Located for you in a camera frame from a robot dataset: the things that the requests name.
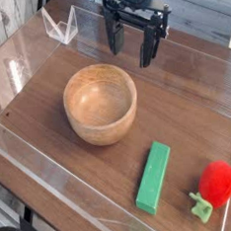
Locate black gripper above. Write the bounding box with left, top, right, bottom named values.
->
left=103, top=0, right=171, bottom=68

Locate green rectangular block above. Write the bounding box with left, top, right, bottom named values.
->
left=136, top=141, right=170, bottom=215

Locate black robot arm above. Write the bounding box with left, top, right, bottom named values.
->
left=102, top=0, right=171, bottom=68

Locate brown wooden bowl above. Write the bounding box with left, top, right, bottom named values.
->
left=63, top=64, right=137, bottom=146

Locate red toy strawberry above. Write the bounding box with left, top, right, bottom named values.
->
left=189, top=161, right=231, bottom=224

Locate clear acrylic tray wall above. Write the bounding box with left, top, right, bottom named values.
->
left=0, top=123, right=156, bottom=231

